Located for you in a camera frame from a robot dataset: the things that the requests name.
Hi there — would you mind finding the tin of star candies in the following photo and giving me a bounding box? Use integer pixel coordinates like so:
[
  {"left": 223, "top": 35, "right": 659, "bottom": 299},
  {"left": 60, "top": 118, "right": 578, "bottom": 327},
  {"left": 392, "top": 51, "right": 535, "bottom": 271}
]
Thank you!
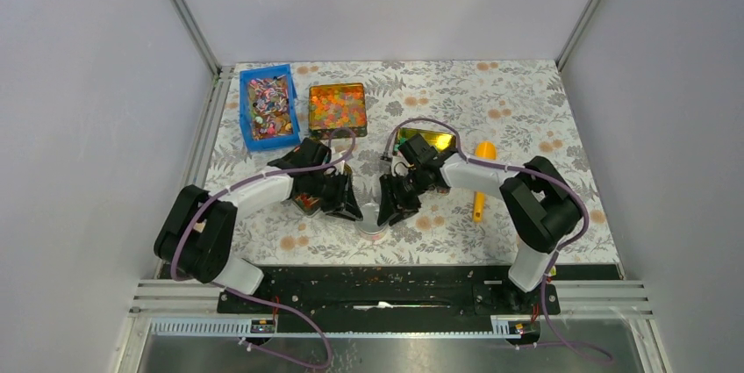
[{"left": 393, "top": 127, "right": 456, "bottom": 154}]

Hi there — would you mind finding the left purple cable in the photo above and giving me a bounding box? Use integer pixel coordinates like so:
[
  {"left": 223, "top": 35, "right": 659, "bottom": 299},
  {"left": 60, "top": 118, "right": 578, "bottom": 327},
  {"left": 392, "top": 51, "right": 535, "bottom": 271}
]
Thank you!
[{"left": 168, "top": 128, "right": 357, "bottom": 370}]

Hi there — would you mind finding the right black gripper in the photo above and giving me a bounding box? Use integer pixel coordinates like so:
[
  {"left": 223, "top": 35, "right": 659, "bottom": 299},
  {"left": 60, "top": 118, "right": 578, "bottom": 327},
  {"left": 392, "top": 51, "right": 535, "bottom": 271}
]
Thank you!
[{"left": 379, "top": 169, "right": 430, "bottom": 229}]

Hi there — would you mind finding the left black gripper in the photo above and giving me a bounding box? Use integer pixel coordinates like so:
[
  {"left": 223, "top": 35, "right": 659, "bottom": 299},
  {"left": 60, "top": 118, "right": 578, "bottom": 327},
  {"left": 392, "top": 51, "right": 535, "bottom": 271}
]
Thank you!
[{"left": 309, "top": 172, "right": 363, "bottom": 223}]

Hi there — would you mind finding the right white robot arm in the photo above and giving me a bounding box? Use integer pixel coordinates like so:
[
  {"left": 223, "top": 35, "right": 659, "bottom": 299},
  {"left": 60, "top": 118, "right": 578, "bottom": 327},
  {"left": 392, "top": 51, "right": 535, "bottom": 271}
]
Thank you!
[{"left": 376, "top": 133, "right": 588, "bottom": 313}]

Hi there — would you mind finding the blue plastic candy bin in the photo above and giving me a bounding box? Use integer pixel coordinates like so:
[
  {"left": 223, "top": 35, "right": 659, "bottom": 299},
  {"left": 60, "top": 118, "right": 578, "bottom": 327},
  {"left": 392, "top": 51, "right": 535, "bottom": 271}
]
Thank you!
[{"left": 239, "top": 64, "right": 301, "bottom": 153}]

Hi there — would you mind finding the tin of lollipops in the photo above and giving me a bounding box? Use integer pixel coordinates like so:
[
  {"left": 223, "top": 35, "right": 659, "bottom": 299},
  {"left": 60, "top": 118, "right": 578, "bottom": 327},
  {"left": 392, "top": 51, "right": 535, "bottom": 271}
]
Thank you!
[{"left": 292, "top": 193, "right": 321, "bottom": 218}]

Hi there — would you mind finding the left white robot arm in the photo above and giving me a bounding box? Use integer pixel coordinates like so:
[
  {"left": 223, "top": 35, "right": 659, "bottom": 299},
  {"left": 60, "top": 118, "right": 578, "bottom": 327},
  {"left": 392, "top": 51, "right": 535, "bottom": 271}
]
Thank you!
[{"left": 154, "top": 138, "right": 363, "bottom": 312}]

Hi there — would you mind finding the tin of orange gummies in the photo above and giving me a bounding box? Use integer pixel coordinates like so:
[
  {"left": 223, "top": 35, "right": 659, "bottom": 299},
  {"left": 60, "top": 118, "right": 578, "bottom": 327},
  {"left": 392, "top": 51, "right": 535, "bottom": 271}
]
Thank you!
[{"left": 308, "top": 82, "right": 368, "bottom": 140}]

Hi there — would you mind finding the floral table mat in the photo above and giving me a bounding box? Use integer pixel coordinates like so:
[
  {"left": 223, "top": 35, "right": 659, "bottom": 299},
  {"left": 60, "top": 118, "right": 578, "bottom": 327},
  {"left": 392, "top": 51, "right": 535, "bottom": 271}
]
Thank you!
[{"left": 232, "top": 60, "right": 619, "bottom": 265}]

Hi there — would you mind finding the orange plastic scoop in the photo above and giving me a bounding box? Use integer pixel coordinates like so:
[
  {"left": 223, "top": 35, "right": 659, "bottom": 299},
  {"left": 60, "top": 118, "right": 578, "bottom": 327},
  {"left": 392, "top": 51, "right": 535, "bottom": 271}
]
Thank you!
[{"left": 471, "top": 140, "right": 498, "bottom": 224}]

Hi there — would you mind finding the white jar lid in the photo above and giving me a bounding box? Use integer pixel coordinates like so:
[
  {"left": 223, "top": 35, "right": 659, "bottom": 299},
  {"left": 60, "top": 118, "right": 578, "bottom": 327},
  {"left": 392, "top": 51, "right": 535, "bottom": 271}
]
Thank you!
[{"left": 354, "top": 203, "right": 387, "bottom": 241}]

